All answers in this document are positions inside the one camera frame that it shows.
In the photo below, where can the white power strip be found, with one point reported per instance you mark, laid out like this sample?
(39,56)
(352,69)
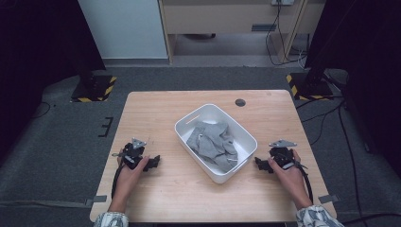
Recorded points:
(283,2)

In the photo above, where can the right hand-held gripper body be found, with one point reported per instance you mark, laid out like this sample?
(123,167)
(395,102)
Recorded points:
(282,154)

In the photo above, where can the dark curtain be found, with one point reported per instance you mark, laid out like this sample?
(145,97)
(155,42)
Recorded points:
(372,63)
(38,47)

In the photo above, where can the round base under desk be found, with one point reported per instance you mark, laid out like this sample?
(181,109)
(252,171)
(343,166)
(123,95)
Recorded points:
(198,36)

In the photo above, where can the person's right hand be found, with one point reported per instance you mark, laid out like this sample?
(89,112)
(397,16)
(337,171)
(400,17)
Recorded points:
(290,181)

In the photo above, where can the black yellow-striped stand base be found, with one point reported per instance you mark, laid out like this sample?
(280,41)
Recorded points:
(310,86)
(94,88)

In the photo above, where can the white plastic basket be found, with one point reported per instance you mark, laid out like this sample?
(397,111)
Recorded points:
(217,175)

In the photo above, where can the white cabinet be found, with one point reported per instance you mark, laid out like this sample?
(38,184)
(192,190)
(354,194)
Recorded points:
(126,28)

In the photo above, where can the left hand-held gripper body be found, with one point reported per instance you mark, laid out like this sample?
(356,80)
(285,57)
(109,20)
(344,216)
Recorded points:
(134,154)

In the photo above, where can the person's left hand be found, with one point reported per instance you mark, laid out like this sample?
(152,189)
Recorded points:
(129,181)

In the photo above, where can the grey tape piece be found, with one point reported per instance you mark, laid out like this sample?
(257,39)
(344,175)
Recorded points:
(329,199)
(97,199)

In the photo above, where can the beige wooden desk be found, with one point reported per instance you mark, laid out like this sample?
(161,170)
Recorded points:
(220,17)

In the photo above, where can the black floor bracket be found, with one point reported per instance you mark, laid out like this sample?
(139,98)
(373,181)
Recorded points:
(108,126)

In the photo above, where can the grey shorts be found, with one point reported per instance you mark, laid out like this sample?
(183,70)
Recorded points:
(211,145)

